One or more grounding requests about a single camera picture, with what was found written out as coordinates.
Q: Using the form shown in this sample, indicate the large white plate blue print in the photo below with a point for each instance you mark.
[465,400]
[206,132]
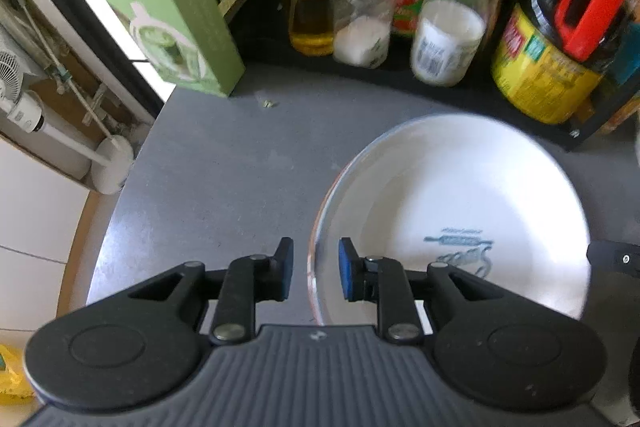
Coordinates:
[440,187]

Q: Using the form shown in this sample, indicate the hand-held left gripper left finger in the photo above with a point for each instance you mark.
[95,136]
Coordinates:
[286,269]

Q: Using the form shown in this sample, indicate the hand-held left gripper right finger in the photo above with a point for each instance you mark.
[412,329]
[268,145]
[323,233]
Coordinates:
[346,269]

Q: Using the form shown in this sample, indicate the black window frame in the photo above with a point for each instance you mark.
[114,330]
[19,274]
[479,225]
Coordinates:
[75,2]

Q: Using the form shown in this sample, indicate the white bottle with white cap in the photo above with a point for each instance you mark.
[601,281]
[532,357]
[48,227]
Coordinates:
[450,27]

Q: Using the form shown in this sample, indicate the green cardboard box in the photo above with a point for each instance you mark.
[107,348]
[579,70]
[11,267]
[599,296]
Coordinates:
[175,7]

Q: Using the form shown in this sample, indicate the white standing fan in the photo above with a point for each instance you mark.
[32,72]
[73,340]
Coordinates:
[25,109]

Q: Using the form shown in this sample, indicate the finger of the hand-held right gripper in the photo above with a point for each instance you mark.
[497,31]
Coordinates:
[615,257]

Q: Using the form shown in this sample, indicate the clear salt jar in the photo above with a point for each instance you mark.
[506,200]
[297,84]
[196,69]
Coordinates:
[362,22]

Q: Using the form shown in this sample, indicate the black kitchen rack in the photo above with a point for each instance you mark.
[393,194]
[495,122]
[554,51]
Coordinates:
[260,37]

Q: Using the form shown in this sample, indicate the yellow plastic bag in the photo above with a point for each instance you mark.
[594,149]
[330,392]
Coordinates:
[10,372]

